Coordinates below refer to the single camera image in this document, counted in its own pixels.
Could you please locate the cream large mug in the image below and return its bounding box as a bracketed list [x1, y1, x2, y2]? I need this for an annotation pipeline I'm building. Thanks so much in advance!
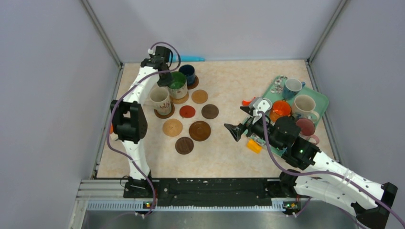
[291, 95, 320, 122]

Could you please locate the green patterned tray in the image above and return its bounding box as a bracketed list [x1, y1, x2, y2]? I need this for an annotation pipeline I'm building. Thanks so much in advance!
[242, 75, 330, 159]

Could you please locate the purple cable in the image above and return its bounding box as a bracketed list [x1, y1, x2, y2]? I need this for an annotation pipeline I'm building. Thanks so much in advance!
[106, 42, 181, 219]
[257, 110, 405, 229]

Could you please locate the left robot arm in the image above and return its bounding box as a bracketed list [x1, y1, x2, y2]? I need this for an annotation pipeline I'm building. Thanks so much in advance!
[110, 46, 173, 197]

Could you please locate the large brown wooden saucer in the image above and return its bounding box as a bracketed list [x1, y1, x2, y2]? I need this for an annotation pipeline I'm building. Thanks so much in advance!
[189, 121, 211, 142]

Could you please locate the woven rattan coaster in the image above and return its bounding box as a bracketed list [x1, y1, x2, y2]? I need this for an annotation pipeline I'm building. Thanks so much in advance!
[170, 94, 189, 104]

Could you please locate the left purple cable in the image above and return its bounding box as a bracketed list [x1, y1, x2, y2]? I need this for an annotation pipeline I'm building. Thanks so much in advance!
[106, 42, 181, 219]

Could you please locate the light wood coaster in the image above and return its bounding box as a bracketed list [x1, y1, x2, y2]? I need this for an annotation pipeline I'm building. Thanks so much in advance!
[192, 90, 208, 104]

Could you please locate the dark blue mug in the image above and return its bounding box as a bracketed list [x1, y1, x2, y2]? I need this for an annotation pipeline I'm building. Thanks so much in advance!
[179, 64, 195, 85]

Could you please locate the small grey cup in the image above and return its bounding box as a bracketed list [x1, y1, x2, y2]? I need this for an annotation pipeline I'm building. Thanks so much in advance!
[263, 98, 273, 112]

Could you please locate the maroon pink mug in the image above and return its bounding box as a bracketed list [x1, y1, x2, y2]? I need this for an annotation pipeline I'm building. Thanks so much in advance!
[296, 118, 320, 145]

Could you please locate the yellow toy block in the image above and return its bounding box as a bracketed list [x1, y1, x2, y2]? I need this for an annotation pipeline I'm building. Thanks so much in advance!
[246, 139, 262, 154]

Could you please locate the orange plastic cup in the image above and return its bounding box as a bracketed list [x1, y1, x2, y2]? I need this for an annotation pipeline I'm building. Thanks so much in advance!
[269, 100, 291, 123]

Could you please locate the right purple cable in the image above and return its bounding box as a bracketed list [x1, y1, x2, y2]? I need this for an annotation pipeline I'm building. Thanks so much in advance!
[257, 110, 405, 229]

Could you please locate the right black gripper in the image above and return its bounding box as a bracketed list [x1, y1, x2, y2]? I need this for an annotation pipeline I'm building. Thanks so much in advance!
[224, 105, 284, 151]

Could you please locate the cork coaster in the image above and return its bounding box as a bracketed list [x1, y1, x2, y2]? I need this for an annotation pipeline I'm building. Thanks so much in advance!
[162, 119, 183, 137]

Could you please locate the medium brown round coaster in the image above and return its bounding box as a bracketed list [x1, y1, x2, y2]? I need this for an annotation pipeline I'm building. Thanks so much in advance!
[154, 105, 175, 119]

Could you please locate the blue marker pen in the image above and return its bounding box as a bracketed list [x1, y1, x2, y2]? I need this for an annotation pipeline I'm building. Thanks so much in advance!
[172, 55, 205, 62]

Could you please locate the red round coaster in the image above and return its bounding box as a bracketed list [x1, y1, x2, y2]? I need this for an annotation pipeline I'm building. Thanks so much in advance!
[179, 105, 196, 118]

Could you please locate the orange toy handle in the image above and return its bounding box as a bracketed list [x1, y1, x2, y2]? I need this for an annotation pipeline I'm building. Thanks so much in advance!
[241, 97, 256, 106]

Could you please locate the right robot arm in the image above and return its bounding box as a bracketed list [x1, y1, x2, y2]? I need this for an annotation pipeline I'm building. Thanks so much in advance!
[225, 106, 398, 229]

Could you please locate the dark walnut coaster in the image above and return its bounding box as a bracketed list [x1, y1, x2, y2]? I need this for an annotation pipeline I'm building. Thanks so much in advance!
[201, 104, 219, 119]

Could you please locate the dark woven coaster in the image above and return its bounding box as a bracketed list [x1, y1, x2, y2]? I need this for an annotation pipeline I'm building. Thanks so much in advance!
[175, 137, 194, 155]

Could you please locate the green mug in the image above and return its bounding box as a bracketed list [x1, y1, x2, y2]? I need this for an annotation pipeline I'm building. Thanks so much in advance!
[168, 72, 188, 99]

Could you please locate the cream seashell mug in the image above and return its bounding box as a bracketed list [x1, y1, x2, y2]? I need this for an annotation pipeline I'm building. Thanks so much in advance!
[149, 87, 172, 115]

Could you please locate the white blue mug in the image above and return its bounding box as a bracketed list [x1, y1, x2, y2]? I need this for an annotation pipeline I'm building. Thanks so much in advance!
[281, 78, 306, 100]

